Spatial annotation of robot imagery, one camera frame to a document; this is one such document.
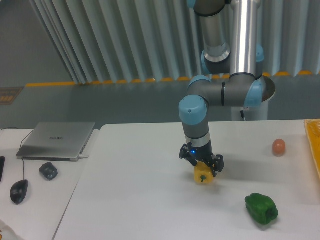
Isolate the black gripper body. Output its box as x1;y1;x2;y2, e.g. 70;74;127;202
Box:
186;141;213;167

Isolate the grey folding partition screen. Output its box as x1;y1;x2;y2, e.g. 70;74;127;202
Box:
31;0;320;84

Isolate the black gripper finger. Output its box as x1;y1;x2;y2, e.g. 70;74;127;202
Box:
179;144;198;167
205;154;224;177

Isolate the white orange bag corner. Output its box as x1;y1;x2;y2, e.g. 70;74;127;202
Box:
0;220;19;240

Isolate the yellow bell pepper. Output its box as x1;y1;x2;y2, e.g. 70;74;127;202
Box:
194;161;215;185

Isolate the black computer mouse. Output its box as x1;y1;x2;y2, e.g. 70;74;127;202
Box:
10;179;29;205

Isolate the black flat device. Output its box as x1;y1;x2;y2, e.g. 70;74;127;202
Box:
0;156;6;182

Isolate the silver laptop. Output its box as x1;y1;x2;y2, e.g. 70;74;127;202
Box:
16;122;95;162

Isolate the black mouse cable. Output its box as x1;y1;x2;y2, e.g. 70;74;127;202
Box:
0;127;37;181

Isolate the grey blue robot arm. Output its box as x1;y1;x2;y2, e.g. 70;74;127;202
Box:
178;0;265;176

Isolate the brown egg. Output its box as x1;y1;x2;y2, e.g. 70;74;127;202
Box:
272;138;286;156

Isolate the yellow plastic basket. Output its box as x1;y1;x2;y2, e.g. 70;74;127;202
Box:
304;119;320;176

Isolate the dark grey earbuds case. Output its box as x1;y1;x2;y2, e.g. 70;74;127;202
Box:
39;162;59;181

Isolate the green bell pepper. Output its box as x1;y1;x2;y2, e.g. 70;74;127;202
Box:
244;193;279;225

